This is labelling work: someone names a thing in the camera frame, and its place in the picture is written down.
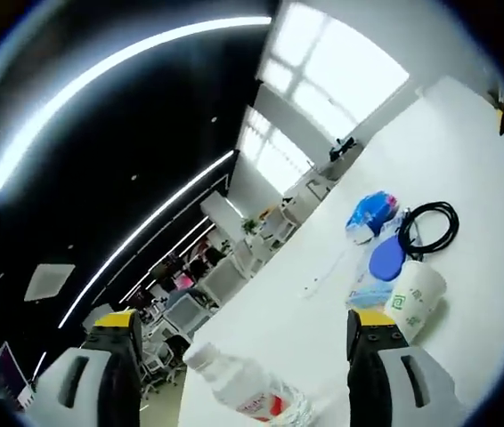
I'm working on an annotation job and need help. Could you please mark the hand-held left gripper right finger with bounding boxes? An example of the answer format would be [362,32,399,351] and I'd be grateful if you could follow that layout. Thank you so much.
[346,310,461,427]

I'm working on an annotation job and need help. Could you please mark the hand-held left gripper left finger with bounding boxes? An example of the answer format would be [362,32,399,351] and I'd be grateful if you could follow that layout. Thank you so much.
[22,310,145,427]

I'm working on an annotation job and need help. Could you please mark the white paper cup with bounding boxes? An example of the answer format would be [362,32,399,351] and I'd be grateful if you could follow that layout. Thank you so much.
[382,260,449,344]

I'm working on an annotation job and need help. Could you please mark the wet wipes pack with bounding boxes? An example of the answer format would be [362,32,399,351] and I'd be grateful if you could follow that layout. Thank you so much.
[346,212,409,313]

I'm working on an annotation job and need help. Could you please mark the black cable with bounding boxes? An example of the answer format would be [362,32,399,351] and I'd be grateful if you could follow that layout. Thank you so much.
[395,200,460,262]

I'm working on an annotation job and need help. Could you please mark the clear plastic water bottle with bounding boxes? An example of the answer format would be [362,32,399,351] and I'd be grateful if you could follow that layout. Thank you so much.
[182,341,318,424]

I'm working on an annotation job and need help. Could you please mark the blue tissue pack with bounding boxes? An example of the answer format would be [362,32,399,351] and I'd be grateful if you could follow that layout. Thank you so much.
[345,189,402,244]

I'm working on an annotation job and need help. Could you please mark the white table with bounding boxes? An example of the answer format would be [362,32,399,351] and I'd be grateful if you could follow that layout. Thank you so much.
[175,74,504,427]

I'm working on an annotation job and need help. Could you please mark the ceiling air vent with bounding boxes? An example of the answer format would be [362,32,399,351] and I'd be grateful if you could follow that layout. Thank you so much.
[24,262,77,303]

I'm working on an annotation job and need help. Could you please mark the row of white office chairs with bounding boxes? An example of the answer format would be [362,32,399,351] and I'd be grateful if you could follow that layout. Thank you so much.
[139,207,307,395]

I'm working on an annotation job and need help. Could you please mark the black bag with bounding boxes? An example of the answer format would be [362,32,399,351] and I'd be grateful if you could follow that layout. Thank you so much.
[328,137,364,163]

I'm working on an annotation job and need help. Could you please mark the long curved ceiling light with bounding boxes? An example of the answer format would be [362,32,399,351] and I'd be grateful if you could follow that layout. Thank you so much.
[0,14,273,197]
[59,148,236,329]

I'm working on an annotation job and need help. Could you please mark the white window blinds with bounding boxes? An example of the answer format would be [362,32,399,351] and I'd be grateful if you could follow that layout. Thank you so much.
[240,0,411,197]

